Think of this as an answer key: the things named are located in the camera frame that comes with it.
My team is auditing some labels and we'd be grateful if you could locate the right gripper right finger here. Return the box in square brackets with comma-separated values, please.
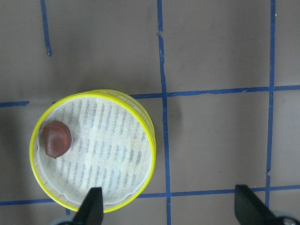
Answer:
[234, 185, 277, 225]

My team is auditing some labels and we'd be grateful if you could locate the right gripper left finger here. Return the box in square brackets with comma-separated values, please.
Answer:
[71, 187, 104, 225]

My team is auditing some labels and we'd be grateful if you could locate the yellow steamer layer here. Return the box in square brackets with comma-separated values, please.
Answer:
[29, 91, 156, 213]
[93, 88, 158, 150]

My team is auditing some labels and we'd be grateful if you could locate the brown bun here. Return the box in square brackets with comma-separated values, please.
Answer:
[43, 121, 72, 159]

